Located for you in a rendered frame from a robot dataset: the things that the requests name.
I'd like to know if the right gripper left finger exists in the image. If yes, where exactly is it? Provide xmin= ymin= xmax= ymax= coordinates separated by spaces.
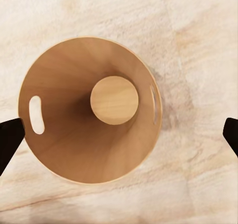
xmin=0 ymin=118 xmax=26 ymax=176

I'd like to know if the trash can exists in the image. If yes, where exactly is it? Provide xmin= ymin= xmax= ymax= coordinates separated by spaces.
xmin=17 ymin=36 xmax=163 ymax=185

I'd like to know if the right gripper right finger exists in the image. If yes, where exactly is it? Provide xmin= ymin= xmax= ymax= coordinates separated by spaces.
xmin=223 ymin=118 xmax=238 ymax=156

